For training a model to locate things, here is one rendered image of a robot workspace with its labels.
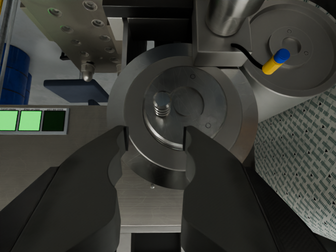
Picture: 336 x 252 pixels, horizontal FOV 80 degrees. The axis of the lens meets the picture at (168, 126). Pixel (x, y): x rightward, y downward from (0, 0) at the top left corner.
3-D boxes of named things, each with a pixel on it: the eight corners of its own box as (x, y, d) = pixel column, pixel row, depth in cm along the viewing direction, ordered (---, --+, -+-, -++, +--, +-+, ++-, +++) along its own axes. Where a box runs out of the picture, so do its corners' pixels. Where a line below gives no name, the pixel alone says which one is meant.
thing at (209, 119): (239, 134, 17) (154, 157, 17) (231, 137, 19) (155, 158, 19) (213, 56, 19) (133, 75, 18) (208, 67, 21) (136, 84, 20)
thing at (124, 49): (132, -71, 25) (126, 69, 21) (146, 44, 48) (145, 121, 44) (128, -71, 25) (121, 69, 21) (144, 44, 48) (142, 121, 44)
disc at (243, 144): (252, 43, 21) (266, 189, 18) (250, 46, 22) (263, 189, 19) (110, 41, 21) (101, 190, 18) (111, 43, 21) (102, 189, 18)
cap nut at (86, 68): (92, 62, 54) (91, 78, 53) (97, 69, 57) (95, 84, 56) (78, 62, 54) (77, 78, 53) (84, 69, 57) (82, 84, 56)
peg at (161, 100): (174, 105, 15) (155, 110, 15) (172, 115, 17) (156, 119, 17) (169, 88, 15) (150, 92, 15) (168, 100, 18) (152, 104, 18)
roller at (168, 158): (238, 56, 21) (247, 171, 18) (196, 117, 46) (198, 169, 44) (125, 54, 20) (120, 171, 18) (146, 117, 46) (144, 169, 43)
